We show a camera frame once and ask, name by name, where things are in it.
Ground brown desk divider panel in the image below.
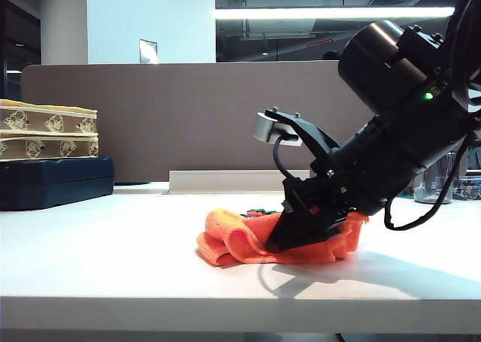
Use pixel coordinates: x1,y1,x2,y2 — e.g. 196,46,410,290
21,59,470,185

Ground silver wall plaque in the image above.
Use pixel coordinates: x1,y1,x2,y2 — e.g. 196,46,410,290
138,38,159,65

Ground clear glass cup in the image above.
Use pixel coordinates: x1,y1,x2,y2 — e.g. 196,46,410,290
413,150,469,204

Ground dark blue plastic case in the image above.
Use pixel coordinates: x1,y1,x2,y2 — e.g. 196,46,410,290
0,156,115,211

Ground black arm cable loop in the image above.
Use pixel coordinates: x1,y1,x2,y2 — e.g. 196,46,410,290
383,131,471,232

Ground black camera cable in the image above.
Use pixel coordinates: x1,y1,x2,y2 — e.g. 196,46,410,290
272,134,302,181

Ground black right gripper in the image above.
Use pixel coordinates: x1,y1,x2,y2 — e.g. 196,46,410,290
266,104,469,253

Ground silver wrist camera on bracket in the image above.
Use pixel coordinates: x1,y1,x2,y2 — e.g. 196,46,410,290
252,107,340,159

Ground orange microfiber cloth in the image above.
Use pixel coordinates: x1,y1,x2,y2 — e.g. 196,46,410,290
195,206,371,266

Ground white ceiling light strip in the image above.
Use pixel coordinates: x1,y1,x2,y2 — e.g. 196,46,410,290
214,6,457,20

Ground beige cable tray lid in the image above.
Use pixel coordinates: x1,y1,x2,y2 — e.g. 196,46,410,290
168,169,311,195

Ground brown cartoon print box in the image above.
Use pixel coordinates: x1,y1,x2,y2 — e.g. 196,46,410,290
0,131,100,162
0,98,99,136

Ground clear patterned glass jar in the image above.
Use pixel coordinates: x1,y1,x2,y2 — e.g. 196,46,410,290
452,175,481,201

